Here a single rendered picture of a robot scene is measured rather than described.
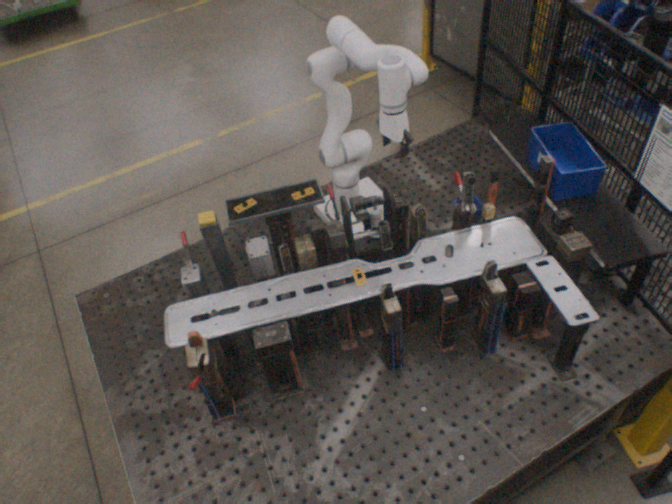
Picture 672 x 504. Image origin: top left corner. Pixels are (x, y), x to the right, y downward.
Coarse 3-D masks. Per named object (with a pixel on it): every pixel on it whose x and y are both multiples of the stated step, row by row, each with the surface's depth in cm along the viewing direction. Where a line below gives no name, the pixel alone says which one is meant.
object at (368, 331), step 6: (360, 300) 201; (366, 300) 202; (360, 306) 203; (366, 306) 204; (354, 312) 220; (360, 312) 206; (366, 312) 207; (360, 318) 209; (366, 318) 209; (360, 324) 212; (366, 324) 212; (360, 330) 213; (366, 330) 213; (372, 330) 213; (360, 336) 212; (366, 336) 211
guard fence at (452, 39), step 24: (432, 0) 441; (456, 0) 417; (480, 0) 394; (528, 0) 357; (432, 24) 454; (456, 24) 428; (480, 24) 405; (528, 24) 366; (432, 48) 469; (456, 48) 441; (504, 48) 396; (528, 48) 372; (504, 72) 406; (528, 96) 390
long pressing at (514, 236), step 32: (512, 224) 204; (416, 256) 198; (480, 256) 194; (512, 256) 193; (544, 256) 192; (256, 288) 195; (288, 288) 194; (352, 288) 190; (224, 320) 187; (256, 320) 185
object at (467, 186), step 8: (464, 176) 193; (472, 176) 193; (464, 184) 195; (472, 184) 193; (464, 192) 197; (472, 192) 198; (464, 200) 199; (472, 200) 200; (464, 208) 201; (472, 208) 202
